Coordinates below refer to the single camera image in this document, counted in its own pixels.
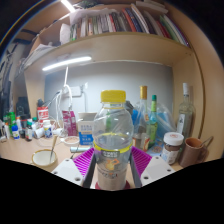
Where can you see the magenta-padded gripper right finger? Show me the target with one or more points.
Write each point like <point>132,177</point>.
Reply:
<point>155,168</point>

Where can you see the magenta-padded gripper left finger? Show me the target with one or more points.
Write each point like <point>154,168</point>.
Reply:
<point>68,170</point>

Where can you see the clear yellow-capped drink bottle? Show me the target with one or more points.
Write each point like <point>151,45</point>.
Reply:
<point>112,133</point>

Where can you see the cream ceramic cup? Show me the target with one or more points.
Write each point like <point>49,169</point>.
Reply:
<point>44,158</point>

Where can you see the spoon in cream cup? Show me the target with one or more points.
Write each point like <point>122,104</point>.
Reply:
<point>53,145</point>

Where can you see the brown mug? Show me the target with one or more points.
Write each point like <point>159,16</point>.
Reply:
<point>190,153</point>

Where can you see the blue and white carton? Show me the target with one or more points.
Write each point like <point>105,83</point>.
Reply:
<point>85,133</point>

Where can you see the green-capped glass bottle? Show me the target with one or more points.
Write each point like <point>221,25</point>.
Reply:
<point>153,126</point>

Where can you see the magenta pouch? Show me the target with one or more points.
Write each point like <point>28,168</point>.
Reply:
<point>70,123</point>

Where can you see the blue plastic bag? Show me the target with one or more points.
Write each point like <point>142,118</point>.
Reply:
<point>166,120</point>

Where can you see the dark red-labelled small bottle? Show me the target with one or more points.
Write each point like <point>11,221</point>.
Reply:
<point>29,132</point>

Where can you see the clear gold-capped glass bottle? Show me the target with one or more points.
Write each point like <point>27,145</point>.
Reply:
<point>142,110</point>

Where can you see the clear white-capped glass bottle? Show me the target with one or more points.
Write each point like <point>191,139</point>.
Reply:
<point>185,116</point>

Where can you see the red and white can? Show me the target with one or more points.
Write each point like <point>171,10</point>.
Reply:
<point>42,115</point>

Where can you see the white under-shelf light bar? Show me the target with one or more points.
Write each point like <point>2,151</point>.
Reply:
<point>66,63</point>

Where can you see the wooden shelf unit with books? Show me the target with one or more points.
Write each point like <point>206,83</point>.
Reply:
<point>116,46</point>

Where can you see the white ceiling tube light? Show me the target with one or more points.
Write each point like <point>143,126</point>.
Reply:
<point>68,5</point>

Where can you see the white wall socket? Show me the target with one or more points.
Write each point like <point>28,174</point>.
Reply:
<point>76,91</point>

